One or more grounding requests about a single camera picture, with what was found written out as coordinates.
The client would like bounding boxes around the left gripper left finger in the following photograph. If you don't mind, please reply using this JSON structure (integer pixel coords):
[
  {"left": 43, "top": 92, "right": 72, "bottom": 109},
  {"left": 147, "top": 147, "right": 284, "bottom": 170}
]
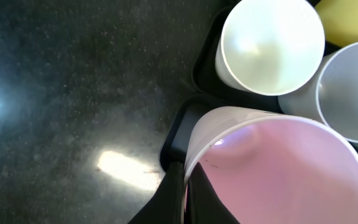
[{"left": 127, "top": 161, "right": 186, "bottom": 224}]

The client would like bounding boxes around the yellow cup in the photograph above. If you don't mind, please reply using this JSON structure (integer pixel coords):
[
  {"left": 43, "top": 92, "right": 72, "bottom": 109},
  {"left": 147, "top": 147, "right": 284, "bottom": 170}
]
[{"left": 314, "top": 0, "right": 358, "bottom": 48}]

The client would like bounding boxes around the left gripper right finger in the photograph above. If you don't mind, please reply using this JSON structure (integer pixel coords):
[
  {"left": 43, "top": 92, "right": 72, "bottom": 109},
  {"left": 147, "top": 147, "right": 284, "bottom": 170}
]
[{"left": 186, "top": 162, "right": 241, "bottom": 224}]

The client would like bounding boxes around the black tray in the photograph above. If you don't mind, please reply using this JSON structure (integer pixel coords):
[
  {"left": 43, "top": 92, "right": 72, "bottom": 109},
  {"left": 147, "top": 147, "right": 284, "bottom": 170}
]
[{"left": 159, "top": 0, "right": 358, "bottom": 224}]

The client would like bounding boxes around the white cup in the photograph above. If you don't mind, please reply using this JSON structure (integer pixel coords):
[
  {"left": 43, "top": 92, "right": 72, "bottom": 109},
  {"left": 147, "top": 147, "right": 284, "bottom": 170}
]
[{"left": 214, "top": 0, "right": 326, "bottom": 96}]

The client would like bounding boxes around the pink cup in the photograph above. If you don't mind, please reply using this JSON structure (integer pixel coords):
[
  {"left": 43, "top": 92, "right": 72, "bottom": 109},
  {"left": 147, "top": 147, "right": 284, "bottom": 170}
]
[{"left": 180, "top": 106, "right": 358, "bottom": 224}]

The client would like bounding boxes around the grey cup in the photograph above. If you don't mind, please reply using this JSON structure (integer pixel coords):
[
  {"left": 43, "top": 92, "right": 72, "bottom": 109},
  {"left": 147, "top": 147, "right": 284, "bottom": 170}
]
[{"left": 277, "top": 39, "right": 358, "bottom": 159}]

